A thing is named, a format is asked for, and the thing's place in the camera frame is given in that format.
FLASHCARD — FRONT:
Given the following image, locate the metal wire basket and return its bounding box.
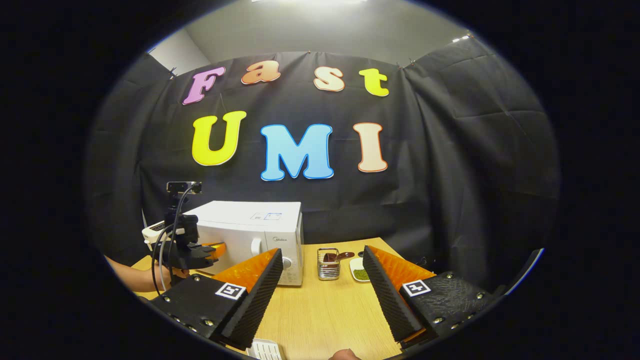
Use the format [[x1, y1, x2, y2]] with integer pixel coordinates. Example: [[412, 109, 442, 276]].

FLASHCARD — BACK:
[[317, 247, 342, 281]]

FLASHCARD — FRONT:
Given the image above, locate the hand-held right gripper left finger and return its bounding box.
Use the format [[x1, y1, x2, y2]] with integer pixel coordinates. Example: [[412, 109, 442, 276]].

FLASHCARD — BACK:
[[150, 248, 284, 351]]

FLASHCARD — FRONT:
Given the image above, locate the white microwave oven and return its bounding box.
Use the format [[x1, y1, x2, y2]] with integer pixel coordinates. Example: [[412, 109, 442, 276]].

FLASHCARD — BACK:
[[184, 200, 305, 287]]

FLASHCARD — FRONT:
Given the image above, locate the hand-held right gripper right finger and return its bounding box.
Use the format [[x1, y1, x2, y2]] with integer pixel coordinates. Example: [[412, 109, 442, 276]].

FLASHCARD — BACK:
[[362, 245, 496, 346]]

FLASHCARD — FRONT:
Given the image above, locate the large ceiling light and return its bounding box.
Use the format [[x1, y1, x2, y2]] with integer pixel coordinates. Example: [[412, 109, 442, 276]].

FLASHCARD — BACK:
[[250, 0, 371, 6]]

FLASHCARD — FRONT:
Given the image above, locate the white toaster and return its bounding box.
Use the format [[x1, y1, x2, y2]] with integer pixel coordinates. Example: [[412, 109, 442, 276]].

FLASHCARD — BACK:
[[141, 220, 173, 251]]

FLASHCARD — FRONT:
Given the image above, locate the white slotted plate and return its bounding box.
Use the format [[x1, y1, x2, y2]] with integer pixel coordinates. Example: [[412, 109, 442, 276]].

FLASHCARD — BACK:
[[247, 338, 286, 360]]

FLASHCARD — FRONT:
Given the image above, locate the white divided bean dish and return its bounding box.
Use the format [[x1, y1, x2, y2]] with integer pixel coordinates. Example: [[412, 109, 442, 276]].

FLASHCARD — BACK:
[[349, 256, 372, 283]]

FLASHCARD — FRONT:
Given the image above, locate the black camera cable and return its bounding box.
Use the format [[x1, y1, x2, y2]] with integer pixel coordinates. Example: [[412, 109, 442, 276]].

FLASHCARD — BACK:
[[151, 186, 201, 297]]

